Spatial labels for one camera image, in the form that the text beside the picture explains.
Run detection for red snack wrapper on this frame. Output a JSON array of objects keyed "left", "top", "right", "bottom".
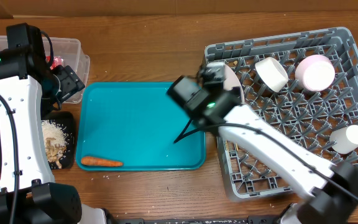
[{"left": 50, "top": 56, "right": 64, "bottom": 70}]

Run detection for pink plate with food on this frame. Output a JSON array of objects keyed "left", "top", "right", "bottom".
[{"left": 223, "top": 63, "right": 245, "bottom": 104}]

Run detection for rice and peanut scraps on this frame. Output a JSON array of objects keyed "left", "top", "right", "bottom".
[{"left": 41, "top": 121, "right": 68, "bottom": 169}]

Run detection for white bowl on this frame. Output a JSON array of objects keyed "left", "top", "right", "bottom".
[
  {"left": 295, "top": 55, "right": 335, "bottom": 92},
  {"left": 255, "top": 57, "right": 288, "bottom": 93}
]

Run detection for orange carrot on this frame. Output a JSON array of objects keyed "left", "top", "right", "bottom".
[{"left": 81, "top": 156, "right": 124, "bottom": 167}]

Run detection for small white cup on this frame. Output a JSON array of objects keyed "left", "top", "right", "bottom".
[{"left": 329, "top": 125, "right": 358, "bottom": 154}]

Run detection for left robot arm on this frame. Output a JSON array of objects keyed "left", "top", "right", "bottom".
[{"left": 0, "top": 23, "right": 114, "bottom": 223}]

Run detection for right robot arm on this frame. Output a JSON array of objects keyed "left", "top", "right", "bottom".
[{"left": 167, "top": 62, "right": 358, "bottom": 224}]

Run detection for grey dishwasher rack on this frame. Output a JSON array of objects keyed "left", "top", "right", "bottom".
[{"left": 201, "top": 26, "right": 358, "bottom": 202}]

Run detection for black tray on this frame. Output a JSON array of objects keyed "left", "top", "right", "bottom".
[{"left": 0, "top": 111, "right": 76, "bottom": 172}]

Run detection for clear plastic bin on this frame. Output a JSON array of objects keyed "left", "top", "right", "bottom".
[{"left": 0, "top": 26, "right": 90, "bottom": 111}]

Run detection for teal serving tray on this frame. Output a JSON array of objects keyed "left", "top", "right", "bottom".
[{"left": 76, "top": 82, "right": 206, "bottom": 171}]

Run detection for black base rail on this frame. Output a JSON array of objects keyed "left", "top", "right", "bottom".
[{"left": 108, "top": 215, "right": 278, "bottom": 224}]

